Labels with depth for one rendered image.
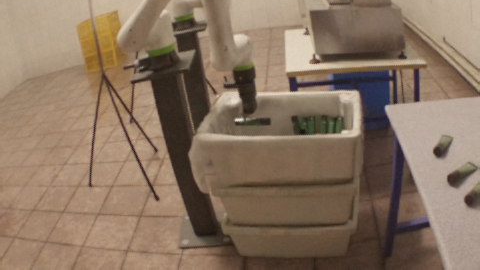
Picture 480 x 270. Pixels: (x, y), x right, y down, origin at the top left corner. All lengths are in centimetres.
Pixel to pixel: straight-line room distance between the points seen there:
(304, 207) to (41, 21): 621
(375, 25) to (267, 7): 402
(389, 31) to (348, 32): 22
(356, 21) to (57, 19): 576
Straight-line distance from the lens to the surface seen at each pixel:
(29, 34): 747
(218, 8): 150
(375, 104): 286
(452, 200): 106
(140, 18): 149
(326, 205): 169
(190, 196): 201
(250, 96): 173
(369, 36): 197
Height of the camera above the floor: 140
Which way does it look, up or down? 26 degrees down
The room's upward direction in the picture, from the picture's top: 9 degrees counter-clockwise
